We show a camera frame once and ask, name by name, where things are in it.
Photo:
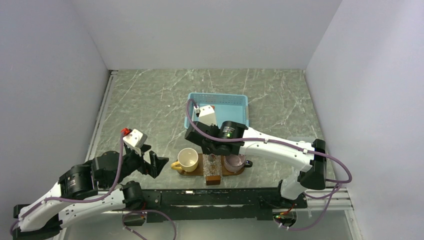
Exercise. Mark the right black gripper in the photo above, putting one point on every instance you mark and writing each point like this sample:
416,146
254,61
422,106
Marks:
205,150

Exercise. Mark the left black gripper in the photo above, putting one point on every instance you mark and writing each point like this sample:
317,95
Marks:
154,167

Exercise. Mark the clear holder with brown ends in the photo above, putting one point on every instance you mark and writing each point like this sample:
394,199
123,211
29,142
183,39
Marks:
212,169

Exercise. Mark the yellow ceramic mug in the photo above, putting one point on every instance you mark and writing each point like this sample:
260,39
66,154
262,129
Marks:
187,160

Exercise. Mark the brown oval wooden tray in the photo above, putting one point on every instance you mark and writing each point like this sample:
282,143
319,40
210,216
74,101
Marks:
199,169

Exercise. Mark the mauve ceramic cup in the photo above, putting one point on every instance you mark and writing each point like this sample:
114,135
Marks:
234,163

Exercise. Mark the light blue plastic basket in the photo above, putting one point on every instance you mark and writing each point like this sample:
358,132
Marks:
227,107

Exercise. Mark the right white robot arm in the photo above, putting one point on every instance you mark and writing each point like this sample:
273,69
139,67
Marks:
309,165

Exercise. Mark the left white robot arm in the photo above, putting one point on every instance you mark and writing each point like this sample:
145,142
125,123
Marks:
86,190

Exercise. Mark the clear plastic container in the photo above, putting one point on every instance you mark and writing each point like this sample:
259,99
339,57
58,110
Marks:
305,139

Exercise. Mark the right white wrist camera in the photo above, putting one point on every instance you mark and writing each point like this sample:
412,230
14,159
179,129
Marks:
206,115

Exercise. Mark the aluminium frame rail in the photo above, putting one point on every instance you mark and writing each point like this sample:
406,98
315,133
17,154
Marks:
101,116

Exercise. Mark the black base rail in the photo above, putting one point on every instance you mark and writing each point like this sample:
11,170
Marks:
220,203

